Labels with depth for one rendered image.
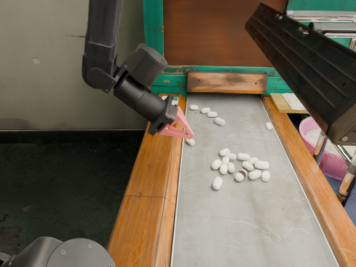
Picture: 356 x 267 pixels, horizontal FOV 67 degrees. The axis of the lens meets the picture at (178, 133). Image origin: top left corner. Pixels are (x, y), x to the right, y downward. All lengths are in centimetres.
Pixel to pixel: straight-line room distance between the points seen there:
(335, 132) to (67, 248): 26
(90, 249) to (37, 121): 211
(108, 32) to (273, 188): 50
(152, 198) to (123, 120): 155
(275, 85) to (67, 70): 143
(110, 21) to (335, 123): 40
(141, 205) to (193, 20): 69
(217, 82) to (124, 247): 70
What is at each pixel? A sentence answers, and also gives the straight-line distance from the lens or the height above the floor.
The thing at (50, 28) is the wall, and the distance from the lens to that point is 201.
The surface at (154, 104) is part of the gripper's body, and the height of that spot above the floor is 94.
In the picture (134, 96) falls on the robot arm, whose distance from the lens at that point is 57.
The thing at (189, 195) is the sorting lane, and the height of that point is 74.
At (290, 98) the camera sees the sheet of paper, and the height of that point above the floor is 78.
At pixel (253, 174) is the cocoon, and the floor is 76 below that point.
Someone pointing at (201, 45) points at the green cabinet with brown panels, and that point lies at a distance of 105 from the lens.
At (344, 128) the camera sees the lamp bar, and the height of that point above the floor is 106.
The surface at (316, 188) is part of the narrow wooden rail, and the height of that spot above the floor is 76.
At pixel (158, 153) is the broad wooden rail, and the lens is 73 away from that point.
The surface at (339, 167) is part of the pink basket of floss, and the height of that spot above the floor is 73.
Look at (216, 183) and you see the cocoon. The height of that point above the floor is 76.
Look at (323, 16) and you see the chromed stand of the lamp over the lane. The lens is 66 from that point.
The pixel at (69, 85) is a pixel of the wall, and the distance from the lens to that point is 209.
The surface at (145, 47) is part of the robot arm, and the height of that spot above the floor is 106.
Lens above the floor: 119
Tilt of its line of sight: 31 degrees down
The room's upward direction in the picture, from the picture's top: straight up
